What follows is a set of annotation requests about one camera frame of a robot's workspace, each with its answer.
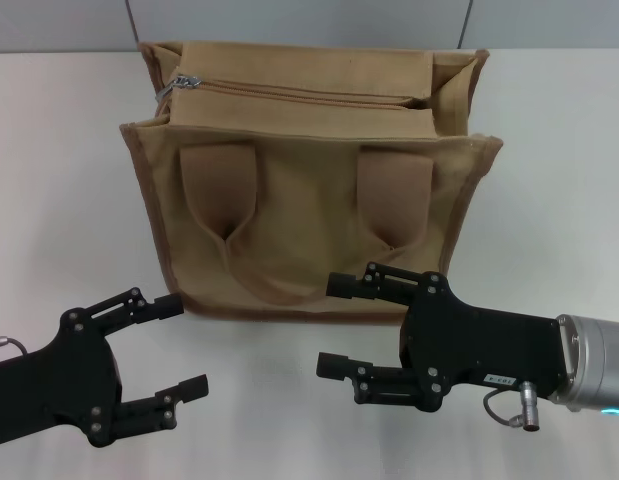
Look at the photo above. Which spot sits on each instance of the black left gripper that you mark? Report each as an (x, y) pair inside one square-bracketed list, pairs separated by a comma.
[(49, 385)]

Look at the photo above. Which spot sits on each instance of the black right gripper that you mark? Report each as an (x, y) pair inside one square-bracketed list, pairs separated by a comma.
[(479, 345)]

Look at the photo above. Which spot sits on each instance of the khaki canvas food bag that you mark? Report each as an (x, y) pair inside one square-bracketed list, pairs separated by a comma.
[(314, 200)]

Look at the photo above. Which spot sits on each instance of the silver metal zipper pull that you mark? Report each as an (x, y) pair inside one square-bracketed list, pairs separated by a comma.
[(181, 84)]

